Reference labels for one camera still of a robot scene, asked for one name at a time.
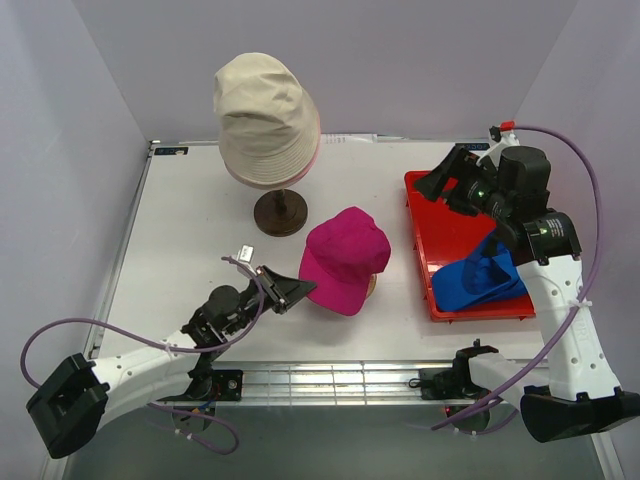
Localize magenta cap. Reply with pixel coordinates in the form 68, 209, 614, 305
298, 206, 391, 316

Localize blue hat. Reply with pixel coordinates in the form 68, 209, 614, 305
432, 233, 527, 312

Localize pink bucket hat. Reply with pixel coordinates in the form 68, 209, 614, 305
225, 114, 321, 190

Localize cream bucket hat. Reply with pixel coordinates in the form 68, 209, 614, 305
214, 52, 319, 165

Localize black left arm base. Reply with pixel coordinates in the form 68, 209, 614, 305
164, 369, 244, 403

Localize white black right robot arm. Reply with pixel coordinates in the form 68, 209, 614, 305
414, 146, 639, 443

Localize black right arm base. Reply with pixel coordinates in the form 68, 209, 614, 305
408, 368, 490, 400

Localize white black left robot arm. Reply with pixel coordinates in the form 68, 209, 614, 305
26, 263, 317, 459

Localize red plastic bin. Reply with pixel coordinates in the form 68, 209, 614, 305
404, 170, 534, 323

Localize cream mannequin head stand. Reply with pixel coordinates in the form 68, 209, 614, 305
253, 189, 308, 237

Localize light wooden hat stand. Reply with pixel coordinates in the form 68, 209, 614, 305
365, 274, 378, 299

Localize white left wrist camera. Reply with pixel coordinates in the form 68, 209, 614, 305
233, 244, 255, 278

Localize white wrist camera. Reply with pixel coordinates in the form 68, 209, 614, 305
233, 244, 255, 278
479, 120, 520, 166

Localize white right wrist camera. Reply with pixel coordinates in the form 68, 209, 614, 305
479, 120, 520, 166

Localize aluminium front rail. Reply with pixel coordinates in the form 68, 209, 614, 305
55, 362, 601, 409

